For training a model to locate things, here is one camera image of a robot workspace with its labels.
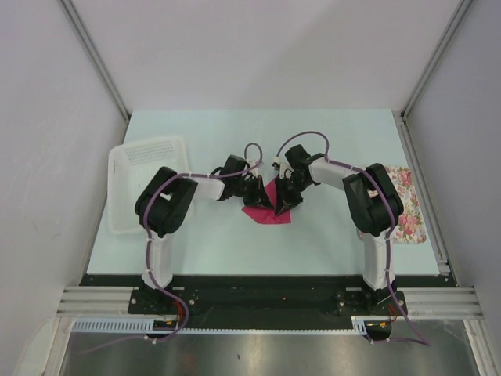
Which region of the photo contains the aluminium frame rail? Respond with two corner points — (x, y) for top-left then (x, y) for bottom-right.
(56, 287), (133, 317)

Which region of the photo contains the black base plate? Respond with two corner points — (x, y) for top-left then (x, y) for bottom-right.
(80, 273), (457, 331)

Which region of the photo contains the pink paper napkin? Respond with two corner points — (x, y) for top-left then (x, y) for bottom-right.
(242, 180), (292, 225)

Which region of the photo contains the white slotted cable duct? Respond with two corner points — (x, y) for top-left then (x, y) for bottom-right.
(71, 317), (367, 336)

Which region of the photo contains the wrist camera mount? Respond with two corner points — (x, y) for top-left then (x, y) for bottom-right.
(246, 158), (262, 177)
(272, 156), (293, 179)

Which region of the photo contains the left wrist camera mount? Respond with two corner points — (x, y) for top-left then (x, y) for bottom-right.
(246, 158), (262, 177)

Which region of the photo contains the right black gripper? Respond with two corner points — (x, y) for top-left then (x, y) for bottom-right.
(276, 175), (312, 215)

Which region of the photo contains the floral cloth mat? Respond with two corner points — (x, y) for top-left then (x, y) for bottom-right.
(358, 165), (427, 244)

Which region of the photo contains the white plastic basket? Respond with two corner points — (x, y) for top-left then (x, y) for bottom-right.
(106, 136), (189, 235)

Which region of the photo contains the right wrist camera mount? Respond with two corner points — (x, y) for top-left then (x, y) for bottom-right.
(272, 156), (293, 179)

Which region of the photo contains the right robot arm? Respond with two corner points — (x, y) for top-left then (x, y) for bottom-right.
(273, 145), (404, 314)

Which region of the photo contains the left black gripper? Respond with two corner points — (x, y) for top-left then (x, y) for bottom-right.
(232, 175), (273, 211)

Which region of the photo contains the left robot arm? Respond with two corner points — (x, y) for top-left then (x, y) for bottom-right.
(135, 154), (273, 313)

